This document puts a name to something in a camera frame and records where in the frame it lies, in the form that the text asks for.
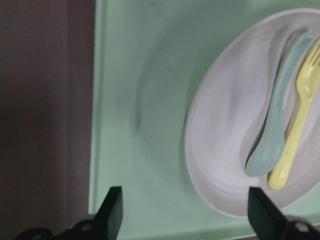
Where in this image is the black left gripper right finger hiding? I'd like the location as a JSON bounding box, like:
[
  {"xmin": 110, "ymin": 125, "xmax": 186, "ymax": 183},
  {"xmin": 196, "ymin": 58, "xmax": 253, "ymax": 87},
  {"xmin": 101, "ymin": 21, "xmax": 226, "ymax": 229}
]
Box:
[{"xmin": 247, "ymin": 187, "xmax": 320, "ymax": 240}]

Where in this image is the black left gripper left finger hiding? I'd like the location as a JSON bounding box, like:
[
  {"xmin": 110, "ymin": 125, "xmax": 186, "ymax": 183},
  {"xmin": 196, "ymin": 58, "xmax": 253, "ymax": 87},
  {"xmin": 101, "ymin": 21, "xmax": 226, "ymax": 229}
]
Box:
[{"xmin": 16, "ymin": 186, "xmax": 123, "ymax": 240}]

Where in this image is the white round plate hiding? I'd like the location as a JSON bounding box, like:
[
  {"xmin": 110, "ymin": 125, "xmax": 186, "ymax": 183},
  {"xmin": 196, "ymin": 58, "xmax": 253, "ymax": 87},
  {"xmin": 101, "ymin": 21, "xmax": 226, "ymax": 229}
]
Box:
[{"xmin": 184, "ymin": 8, "xmax": 320, "ymax": 218}]

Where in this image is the yellow plastic fork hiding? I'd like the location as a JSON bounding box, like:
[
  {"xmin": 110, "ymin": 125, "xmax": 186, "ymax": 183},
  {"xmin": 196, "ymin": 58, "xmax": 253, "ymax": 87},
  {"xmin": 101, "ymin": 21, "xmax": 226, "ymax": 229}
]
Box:
[{"xmin": 268, "ymin": 39, "xmax": 320, "ymax": 190}]

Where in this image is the teal plastic spoon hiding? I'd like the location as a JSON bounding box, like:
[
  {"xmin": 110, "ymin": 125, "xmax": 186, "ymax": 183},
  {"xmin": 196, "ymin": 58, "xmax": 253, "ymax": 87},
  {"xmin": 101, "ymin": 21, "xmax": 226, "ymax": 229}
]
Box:
[{"xmin": 245, "ymin": 32, "xmax": 315, "ymax": 177}]

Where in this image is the light green tray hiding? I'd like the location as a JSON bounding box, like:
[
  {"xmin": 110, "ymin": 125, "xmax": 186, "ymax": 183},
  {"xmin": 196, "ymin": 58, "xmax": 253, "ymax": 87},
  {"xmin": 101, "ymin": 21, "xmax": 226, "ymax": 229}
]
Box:
[{"xmin": 89, "ymin": 0, "xmax": 320, "ymax": 240}]

